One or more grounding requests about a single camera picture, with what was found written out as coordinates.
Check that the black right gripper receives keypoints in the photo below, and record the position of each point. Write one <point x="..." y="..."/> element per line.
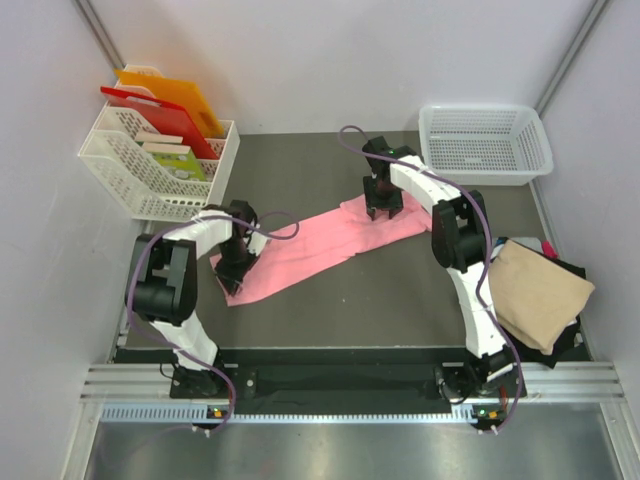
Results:
<point x="394" y="205"/>

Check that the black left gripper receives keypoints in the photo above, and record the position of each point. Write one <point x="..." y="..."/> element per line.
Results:
<point x="233" y="278"/>

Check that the pink t shirt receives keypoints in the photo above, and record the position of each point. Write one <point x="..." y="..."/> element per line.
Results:
<point x="324" y="241"/>

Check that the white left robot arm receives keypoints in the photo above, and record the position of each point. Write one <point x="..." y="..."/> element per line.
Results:
<point x="166" y="289"/>

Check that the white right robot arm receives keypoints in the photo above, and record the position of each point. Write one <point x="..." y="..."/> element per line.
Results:
<point x="460" y="242"/>

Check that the green booklet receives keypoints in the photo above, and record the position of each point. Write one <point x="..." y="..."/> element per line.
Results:
<point x="181" y="166"/>

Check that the white perforated plastic basket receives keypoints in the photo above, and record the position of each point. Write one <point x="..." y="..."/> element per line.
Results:
<point x="485" y="144"/>

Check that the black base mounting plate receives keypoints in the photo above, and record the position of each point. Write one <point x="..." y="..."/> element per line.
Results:
<point x="346" y="381"/>

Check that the white file organizer rack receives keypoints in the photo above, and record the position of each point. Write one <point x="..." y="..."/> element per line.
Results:
<point x="136" y="181"/>

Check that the beige booklet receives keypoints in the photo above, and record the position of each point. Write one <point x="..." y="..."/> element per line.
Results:
<point x="161" y="143"/>

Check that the red plastic folder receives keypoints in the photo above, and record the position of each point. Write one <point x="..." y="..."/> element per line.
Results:
<point x="166" y="117"/>

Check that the white blue folded garment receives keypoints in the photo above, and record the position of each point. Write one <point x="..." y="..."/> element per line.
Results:
<point x="531" y="243"/>

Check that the magenta folded garment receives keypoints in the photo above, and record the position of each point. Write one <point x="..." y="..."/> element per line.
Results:
<point x="548" y="250"/>

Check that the orange plastic folder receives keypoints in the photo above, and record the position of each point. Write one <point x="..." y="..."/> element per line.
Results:
<point x="180" y="92"/>

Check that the beige folded t shirt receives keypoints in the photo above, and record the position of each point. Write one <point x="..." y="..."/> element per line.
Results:
<point x="534" y="298"/>

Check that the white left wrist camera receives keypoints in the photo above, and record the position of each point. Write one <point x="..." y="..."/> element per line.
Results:
<point x="256" y="243"/>

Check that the aluminium frame rail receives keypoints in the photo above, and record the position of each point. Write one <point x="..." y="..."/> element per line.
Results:
<point x="137" y="393"/>

